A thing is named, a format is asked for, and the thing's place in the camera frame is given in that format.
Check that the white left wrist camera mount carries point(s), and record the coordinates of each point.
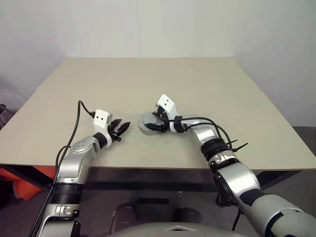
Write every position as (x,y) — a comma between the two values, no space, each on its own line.
(101,118)

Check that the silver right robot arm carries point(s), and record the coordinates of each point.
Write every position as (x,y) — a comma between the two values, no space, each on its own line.
(237,177)

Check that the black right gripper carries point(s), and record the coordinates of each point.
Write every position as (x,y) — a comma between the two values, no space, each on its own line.
(163,116)

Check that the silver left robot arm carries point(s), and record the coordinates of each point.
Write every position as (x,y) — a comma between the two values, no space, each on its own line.
(74,160)

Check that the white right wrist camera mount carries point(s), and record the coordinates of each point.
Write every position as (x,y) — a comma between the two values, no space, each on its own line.
(166,102)

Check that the orange object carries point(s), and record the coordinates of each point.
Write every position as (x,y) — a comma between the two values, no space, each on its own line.
(27,185)

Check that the round metal bearing part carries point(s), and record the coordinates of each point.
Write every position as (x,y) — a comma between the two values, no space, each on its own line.
(148,131)

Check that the grey robot torso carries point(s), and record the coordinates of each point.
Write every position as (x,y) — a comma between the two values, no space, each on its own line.
(177,230)

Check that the dark rounded shape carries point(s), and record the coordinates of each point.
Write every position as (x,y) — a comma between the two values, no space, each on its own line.
(124,216)

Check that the black table frame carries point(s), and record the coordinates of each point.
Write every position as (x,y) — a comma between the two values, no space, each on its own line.
(148,177)

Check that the dark equipment pile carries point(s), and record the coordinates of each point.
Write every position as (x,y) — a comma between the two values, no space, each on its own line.
(5,114)

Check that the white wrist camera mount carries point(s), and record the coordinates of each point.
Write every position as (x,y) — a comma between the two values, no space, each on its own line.
(166,102)
(101,118)

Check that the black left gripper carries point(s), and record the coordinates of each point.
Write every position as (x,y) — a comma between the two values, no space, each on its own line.
(114,133)

